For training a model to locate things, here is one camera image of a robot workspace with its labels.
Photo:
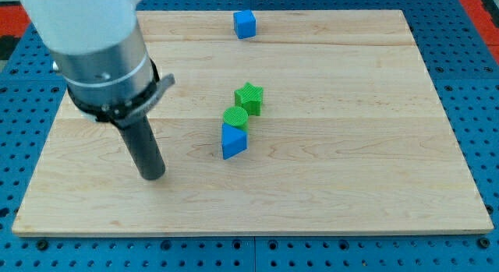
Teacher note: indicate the light wooden board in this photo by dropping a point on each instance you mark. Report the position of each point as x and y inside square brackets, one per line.
[352, 139]

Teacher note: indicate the blue triangle block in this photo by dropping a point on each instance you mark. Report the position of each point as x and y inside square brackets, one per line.
[233, 141]

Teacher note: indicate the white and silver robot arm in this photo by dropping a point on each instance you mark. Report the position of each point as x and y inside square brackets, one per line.
[98, 47]

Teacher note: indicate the green star block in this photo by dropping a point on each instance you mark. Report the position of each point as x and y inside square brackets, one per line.
[250, 98]

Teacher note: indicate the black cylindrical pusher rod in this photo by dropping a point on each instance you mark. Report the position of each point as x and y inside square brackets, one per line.
[143, 148]

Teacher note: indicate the blue cube block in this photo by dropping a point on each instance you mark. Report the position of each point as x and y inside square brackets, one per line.
[245, 24]

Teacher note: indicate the green cylinder block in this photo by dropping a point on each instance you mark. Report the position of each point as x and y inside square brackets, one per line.
[237, 117]

